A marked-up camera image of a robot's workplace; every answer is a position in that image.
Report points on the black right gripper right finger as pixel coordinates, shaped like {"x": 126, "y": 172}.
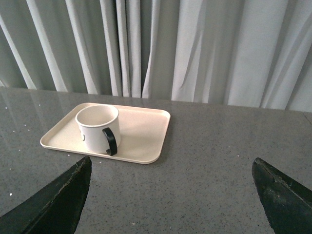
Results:
{"x": 286, "y": 202}

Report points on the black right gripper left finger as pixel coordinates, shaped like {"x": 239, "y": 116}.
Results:
{"x": 56, "y": 208}

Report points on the white smiley mug black handle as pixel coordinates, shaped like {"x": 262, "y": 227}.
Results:
{"x": 99, "y": 128}

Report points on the cream rectangular tray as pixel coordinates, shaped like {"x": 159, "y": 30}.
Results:
{"x": 143, "y": 132}

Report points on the grey pleated curtain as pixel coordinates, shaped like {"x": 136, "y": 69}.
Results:
{"x": 255, "y": 53}

